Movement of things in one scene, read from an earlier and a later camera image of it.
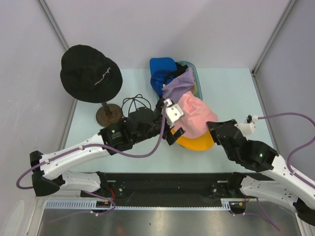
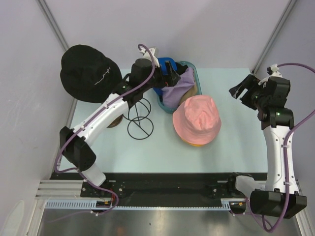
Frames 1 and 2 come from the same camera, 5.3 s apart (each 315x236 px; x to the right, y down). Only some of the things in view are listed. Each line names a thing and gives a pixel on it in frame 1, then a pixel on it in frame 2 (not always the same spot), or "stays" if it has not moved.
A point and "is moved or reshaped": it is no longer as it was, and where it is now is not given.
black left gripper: x=171 y=137 → x=171 y=79
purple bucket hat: x=179 y=85 stays
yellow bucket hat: x=204 y=142 is moved or reshaped
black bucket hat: x=89 y=75 stays
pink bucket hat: x=196 y=113 is moved or reshaped
